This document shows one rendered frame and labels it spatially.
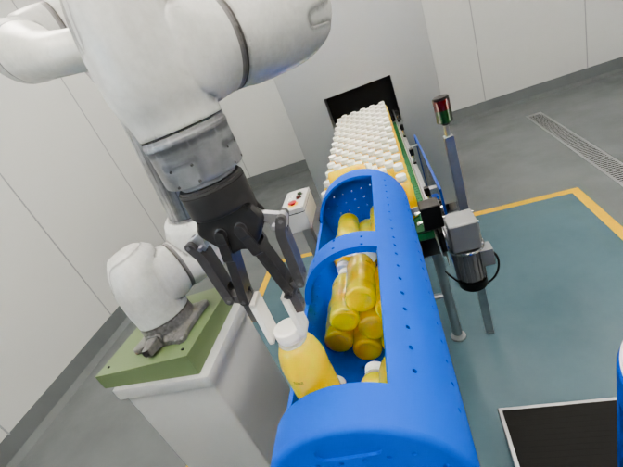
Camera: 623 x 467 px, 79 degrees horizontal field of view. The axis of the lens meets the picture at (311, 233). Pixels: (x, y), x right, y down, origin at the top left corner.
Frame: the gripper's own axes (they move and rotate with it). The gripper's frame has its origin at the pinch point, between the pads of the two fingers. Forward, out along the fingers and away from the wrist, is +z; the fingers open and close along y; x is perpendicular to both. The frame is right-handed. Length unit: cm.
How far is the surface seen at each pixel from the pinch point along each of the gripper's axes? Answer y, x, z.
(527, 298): 66, 140, 132
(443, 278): 25, 120, 90
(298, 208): -21, 93, 23
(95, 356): -262, 172, 129
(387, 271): 12.5, 21.8, 12.2
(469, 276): 34, 92, 71
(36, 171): -262, 237, -20
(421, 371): 15.2, 0.1, 14.6
